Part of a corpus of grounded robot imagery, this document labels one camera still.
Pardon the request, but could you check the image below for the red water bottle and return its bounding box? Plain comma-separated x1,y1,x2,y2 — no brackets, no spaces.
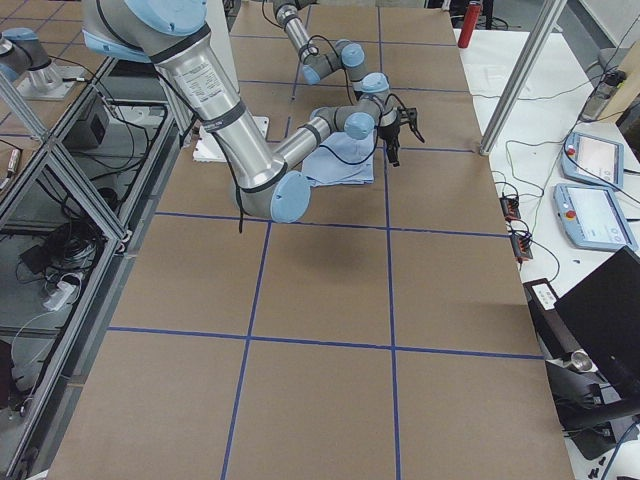
457,0,482,49

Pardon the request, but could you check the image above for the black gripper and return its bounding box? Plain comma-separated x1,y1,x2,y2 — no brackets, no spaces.
378,112,401,167

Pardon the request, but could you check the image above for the lower teach pendant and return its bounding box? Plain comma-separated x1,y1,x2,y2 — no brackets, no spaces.
553,184,638,252

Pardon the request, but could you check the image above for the black box with label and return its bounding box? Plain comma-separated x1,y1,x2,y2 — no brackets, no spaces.
523,278,581,358

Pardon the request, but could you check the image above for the small orange electronics box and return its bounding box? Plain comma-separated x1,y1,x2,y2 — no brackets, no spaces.
499,196,521,221

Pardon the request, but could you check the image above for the black laptop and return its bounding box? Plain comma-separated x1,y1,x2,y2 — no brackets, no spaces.
555,247,639,397

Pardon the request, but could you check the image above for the light blue t-shirt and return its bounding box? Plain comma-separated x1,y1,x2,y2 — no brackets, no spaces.
302,132,374,187

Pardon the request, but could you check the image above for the upper teach pendant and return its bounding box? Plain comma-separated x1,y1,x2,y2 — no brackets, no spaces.
561,132,624,190

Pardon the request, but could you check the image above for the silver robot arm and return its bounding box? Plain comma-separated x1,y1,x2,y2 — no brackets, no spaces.
261,1,370,101
82,1,417,223

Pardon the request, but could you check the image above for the black aluminium frame rack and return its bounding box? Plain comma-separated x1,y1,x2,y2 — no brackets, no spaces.
1,58,189,479

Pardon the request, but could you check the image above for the teach pendant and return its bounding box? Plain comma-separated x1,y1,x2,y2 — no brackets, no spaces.
561,132,624,190
553,184,638,252

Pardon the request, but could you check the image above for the aluminium frame post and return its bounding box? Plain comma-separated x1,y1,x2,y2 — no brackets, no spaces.
479,0,567,156

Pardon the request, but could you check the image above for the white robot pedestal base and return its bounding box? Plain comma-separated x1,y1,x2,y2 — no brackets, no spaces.
185,1,271,174

